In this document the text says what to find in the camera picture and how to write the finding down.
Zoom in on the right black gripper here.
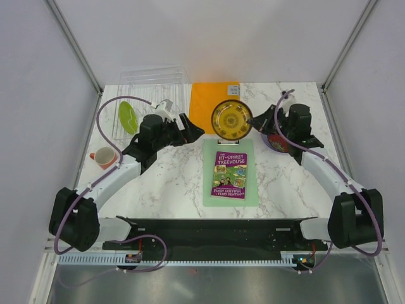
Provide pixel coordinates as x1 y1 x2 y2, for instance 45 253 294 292
248 104 294 139

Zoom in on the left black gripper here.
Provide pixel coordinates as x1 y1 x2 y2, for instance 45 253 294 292
153 113 204 151

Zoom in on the red floral plate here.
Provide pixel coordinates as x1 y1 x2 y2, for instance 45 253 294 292
265 132 289 153

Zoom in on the lilac plastic plate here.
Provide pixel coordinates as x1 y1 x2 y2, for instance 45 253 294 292
259 132 289 156

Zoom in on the brown patterned plate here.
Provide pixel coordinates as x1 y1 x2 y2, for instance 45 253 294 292
211 99 253 141

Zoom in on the green plate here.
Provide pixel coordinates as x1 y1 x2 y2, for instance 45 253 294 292
118 101 137 135

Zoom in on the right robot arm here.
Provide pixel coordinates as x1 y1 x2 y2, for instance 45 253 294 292
248 104 383 256

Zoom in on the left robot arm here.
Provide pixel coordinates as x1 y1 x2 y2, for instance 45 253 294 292
49 113 204 255

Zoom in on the orange folder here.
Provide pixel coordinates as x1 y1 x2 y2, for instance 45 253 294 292
189 82 240 135

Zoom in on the mint green clipboard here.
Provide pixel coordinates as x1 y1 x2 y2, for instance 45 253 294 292
202 139 259 207

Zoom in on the purple treehouse book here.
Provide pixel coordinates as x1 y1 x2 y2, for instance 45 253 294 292
211 151 247 200

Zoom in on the orange and white mug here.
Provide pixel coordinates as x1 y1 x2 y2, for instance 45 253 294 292
89 147 117 170

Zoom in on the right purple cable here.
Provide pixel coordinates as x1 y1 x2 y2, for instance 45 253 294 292
274 89 383 257

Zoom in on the purple cable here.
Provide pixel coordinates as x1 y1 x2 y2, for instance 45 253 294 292
274 89 383 257
53 95 159 256

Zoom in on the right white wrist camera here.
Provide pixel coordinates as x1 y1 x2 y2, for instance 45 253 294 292
281 91 296 108

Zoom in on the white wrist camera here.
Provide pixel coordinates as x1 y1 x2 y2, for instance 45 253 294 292
281 91 296 108
152 99 175 122

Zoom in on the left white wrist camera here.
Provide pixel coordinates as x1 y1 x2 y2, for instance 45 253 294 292
152 99 175 122

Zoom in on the white wire dish rack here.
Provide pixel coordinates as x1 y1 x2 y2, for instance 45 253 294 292
112 66 189 141

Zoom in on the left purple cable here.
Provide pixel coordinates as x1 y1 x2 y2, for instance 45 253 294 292
53 95 159 256

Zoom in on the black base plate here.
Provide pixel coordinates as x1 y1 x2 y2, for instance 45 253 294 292
103 218 327 260

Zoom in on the white slotted cable duct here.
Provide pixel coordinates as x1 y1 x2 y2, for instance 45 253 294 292
58 251 313 267

